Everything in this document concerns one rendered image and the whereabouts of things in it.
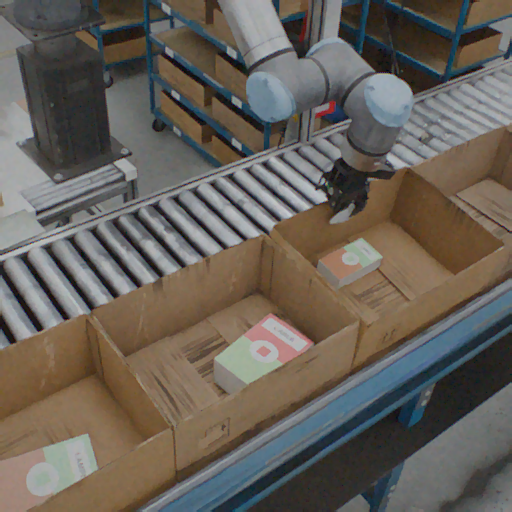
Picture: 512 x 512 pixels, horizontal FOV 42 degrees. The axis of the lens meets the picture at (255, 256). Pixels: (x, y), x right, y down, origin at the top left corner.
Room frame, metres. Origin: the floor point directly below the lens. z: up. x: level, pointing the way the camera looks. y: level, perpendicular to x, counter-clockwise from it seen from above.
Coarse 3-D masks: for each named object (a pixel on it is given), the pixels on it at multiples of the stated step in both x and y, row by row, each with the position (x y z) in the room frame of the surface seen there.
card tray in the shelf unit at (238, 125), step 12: (216, 96) 2.70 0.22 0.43; (216, 108) 2.65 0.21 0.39; (228, 108) 2.58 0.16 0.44; (228, 120) 2.58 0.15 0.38; (240, 120) 2.51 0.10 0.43; (252, 120) 2.64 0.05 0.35; (240, 132) 2.51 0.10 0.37; (252, 132) 2.44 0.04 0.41; (276, 132) 2.56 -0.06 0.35; (252, 144) 2.44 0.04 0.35; (276, 144) 2.41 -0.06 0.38
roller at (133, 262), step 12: (96, 228) 1.39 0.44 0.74; (108, 228) 1.37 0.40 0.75; (108, 240) 1.34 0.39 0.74; (120, 240) 1.33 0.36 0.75; (120, 252) 1.29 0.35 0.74; (132, 252) 1.28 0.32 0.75; (132, 264) 1.24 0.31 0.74; (144, 264) 1.24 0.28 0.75; (144, 276) 1.20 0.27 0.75; (156, 276) 1.20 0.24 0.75
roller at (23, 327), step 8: (0, 280) 1.16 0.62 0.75; (0, 288) 1.13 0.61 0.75; (8, 288) 1.14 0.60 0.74; (0, 296) 1.10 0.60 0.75; (8, 296) 1.10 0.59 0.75; (0, 304) 1.08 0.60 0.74; (8, 304) 1.07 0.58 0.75; (16, 304) 1.08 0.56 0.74; (0, 312) 1.06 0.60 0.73; (8, 312) 1.05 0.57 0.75; (16, 312) 1.05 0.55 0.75; (8, 320) 1.03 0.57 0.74; (16, 320) 1.03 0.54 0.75; (24, 320) 1.03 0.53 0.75; (16, 328) 1.01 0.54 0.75; (24, 328) 1.00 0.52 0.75; (32, 328) 1.01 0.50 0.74; (16, 336) 0.99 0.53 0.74; (24, 336) 0.98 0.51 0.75
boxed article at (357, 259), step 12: (360, 240) 1.15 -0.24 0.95; (336, 252) 1.11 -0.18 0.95; (348, 252) 1.11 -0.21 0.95; (360, 252) 1.12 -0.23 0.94; (372, 252) 1.12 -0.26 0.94; (324, 264) 1.07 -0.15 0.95; (336, 264) 1.07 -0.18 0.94; (348, 264) 1.08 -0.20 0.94; (360, 264) 1.08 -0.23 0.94; (372, 264) 1.09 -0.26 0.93; (324, 276) 1.06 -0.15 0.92; (336, 276) 1.04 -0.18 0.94; (348, 276) 1.05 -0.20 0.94; (360, 276) 1.08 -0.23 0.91; (336, 288) 1.03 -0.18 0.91
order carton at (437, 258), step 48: (384, 192) 1.24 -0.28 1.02; (432, 192) 1.21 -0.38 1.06; (288, 240) 1.06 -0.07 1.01; (336, 240) 1.17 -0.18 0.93; (384, 240) 1.20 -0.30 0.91; (432, 240) 1.18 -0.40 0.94; (480, 240) 1.09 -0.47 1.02; (384, 288) 1.06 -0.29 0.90; (432, 288) 0.91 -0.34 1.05; (480, 288) 1.05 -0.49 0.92; (384, 336) 0.85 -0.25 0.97
